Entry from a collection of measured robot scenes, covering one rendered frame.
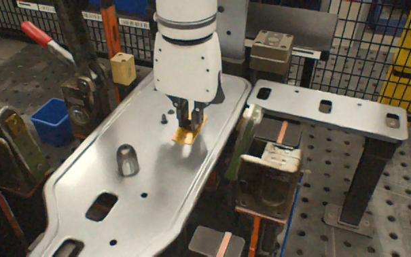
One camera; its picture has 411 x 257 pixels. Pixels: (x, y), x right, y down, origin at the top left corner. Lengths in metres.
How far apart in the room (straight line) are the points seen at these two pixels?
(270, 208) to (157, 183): 0.18
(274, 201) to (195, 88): 0.21
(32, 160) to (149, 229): 0.22
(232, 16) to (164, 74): 0.29
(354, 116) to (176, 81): 0.34
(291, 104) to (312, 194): 0.32
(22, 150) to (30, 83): 0.86
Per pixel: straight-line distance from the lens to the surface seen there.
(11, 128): 0.58
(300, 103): 0.73
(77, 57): 0.67
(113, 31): 0.76
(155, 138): 0.63
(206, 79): 0.55
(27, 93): 1.41
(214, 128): 0.65
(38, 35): 0.72
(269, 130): 0.69
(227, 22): 0.83
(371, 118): 0.74
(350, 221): 0.92
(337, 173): 1.05
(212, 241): 0.51
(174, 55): 0.55
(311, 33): 0.94
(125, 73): 0.74
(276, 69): 0.81
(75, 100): 0.72
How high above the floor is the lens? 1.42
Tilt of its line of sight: 40 degrees down
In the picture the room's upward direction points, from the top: straight up
